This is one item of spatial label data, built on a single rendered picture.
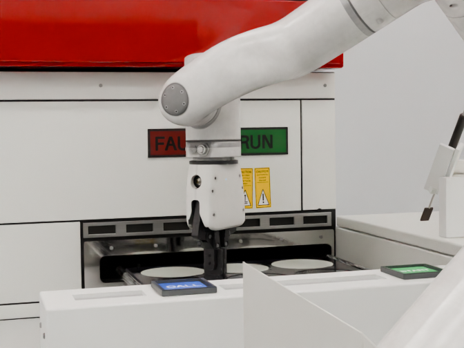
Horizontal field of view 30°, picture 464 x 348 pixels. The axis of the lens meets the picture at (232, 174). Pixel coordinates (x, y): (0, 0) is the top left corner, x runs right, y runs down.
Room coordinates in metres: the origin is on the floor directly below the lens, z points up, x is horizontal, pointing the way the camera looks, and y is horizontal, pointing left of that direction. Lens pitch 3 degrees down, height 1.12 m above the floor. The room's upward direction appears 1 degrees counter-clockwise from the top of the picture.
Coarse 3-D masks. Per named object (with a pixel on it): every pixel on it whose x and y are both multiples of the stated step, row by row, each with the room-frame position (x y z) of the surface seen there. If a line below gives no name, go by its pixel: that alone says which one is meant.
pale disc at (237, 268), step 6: (228, 264) 1.41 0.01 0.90; (234, 264) 1.41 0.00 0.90; (240, 264) 1.41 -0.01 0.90; (252, 264) 1.41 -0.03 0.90; (258, 264) 1.40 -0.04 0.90; (228, 270) 1.35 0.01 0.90; (234, 270) 1.35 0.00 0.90; (240, 270) 1.35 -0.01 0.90; (258, 270) 1.34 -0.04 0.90; (264, 270) 1.35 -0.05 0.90
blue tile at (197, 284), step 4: (160, 284) 0.88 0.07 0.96; (164, 284) 0.88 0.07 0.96; (168, 284) 0.88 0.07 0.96; (172, 284) 0.88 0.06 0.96; (176, 284) 0.88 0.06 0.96; (180, 284) 0.88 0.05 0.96; (184, 284) 0.88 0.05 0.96; (188, 284) 0.87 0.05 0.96; (192, 284) 0.87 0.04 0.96; (196, 284) 0.87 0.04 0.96; (200, 284) 0.87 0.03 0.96; (204, 284) 0.88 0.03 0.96; (164, 288) 0.86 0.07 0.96; (168, 288) 0.86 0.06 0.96; (172, 288) 0.86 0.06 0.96; (176, 288) 0.86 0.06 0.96; (180, 288) 0.86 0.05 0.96
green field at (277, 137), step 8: (248, 136) 1.49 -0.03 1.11; (256, 136) 1.50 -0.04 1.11; (264, 136) 1.50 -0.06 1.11; (272, 136) 1.50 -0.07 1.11; (280, 136) 1.51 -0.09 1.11; (248, 144) 1.49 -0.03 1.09; (256, 144) 1.50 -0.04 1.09; (264, 144) 1.50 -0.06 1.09; (272, 144) 1.50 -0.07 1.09; (280, 144) 1.51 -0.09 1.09; (248, 152) 1.49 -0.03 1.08; (256, 152) 1.50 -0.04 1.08; (264, 152) 1.50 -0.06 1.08; (272, 152) 1.50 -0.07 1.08; (280, 152) 1.51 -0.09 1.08
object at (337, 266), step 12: (180, 264) 1.41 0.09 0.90; (192, 264) 1.41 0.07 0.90; (264, 264) 1.41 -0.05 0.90; (336, 264) 1.39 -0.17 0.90; (144, 276) 1.31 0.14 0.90; (192, 276) 1.30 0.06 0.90; (204, 276) 1.30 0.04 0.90; (216, 276) 1.30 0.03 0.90; (228, 276) 1.29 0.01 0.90; (240, 276) 1.30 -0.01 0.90
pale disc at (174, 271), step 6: (150, 270) 1.37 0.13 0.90; (156, 270) 1.36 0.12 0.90; (162, 270) 1.36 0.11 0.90; (168, 270) 1.36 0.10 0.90; (174, 270) 1.36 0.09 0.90; (180, 270) 1.36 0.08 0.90; (186, 270) 1.36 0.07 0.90; (192, 270) 1.36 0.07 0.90; (198, 270) 1.36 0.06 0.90; (156, 276) 1.31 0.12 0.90; (162, 276) 1.31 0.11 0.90; (168, 276) 1.30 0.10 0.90; (174, 276) 1.30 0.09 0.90; (180, 276) 1.30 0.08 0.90
